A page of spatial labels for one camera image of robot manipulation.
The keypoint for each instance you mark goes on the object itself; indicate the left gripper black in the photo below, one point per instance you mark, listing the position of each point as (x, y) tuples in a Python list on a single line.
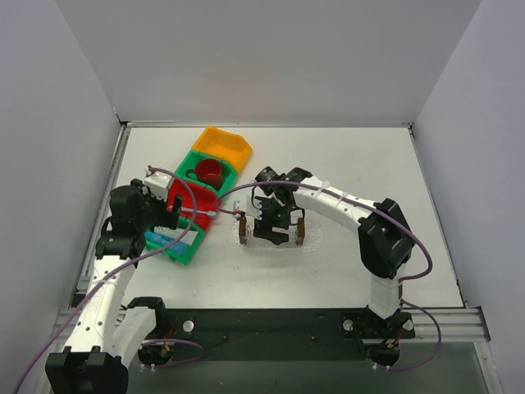
[(165, 213)]

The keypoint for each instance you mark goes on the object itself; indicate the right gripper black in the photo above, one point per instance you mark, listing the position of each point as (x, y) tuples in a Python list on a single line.
[(271, 224)]

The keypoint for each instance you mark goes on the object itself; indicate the clear glass tray wooden handles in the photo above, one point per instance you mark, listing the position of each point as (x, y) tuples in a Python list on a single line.
[(313, 237)]

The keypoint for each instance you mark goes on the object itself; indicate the white toothbrush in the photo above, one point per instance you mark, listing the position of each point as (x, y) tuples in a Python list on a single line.
[(209, 213)]

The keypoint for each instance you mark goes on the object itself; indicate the red cup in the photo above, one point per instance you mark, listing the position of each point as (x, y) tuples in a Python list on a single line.
[(208, 171)]

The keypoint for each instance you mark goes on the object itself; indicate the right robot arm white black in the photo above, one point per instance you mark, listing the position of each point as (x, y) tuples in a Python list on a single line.
[(384, 249)]

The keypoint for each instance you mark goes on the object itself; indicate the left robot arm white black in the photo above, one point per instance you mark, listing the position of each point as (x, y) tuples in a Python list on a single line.
[(96, 356)]

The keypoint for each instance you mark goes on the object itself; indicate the white toothpaste tube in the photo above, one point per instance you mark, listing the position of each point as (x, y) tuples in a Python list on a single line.
[(172, 234)]

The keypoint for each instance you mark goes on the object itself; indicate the blue toothpaste box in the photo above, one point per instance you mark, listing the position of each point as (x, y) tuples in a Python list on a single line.
[(155, 241)]

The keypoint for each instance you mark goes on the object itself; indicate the red plastic bin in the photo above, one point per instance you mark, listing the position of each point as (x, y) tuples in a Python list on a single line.
[(204, 197)]

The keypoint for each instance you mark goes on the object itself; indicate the green plastic bin lower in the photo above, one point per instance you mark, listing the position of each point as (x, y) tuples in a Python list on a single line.
[(188, 255)]

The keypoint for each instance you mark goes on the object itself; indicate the green plastic bin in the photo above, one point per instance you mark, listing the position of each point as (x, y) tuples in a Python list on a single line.
[(193, 157), (188, 255)]

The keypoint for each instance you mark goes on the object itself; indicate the green plastic bin upper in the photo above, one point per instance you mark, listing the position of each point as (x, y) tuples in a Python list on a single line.
[(193, 157)]

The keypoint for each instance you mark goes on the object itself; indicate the yellow plastic bin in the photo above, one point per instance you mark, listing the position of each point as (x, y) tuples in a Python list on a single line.
[(224, 145)]

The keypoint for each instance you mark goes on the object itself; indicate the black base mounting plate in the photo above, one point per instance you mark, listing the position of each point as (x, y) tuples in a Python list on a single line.
[(276, 335)]

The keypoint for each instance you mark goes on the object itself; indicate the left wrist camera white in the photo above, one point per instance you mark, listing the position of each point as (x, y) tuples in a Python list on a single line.
[(159, 183)]

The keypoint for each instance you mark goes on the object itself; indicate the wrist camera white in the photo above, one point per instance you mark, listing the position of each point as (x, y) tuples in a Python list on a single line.
[(243, 207), (159, 183)]

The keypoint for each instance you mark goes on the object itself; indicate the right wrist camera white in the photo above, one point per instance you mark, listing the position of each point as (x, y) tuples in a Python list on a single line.
[(243, 207)]

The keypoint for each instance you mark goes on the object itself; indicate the aluminium frame rail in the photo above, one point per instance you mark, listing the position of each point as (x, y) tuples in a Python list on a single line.
[(457, 325)]

